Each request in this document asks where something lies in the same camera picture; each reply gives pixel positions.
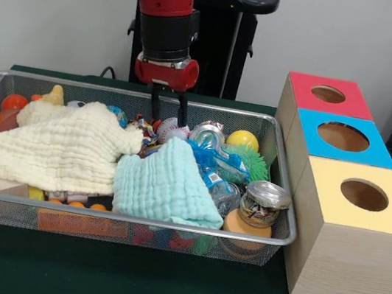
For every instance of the yellow ball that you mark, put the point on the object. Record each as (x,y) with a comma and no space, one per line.
(243,139)

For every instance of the red-orange ball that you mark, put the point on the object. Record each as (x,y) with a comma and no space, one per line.
(15,103)

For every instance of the mint green muslin cloth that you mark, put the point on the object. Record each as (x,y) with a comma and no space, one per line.
(167,187)

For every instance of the wooden three-hole box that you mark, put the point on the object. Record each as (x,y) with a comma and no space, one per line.
(350,253)

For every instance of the silver mesh bin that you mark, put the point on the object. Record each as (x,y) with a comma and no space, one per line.
(167,234)

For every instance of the dark green table cloth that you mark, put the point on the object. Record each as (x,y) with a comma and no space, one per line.
(122,281)

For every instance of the white baseball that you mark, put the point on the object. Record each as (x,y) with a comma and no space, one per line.
(168,132)

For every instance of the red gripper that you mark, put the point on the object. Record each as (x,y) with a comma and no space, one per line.
(166,75)

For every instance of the cream muslin cloth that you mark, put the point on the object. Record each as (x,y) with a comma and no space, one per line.
(51,142)

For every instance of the yellow rubber duck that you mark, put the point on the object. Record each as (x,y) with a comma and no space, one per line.
(56,93)

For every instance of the green spiky ball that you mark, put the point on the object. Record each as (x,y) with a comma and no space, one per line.
(249,163)

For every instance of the crushed drink can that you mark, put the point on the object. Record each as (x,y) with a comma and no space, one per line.
(265,203)

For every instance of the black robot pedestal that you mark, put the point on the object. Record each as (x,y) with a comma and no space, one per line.
(241,49)

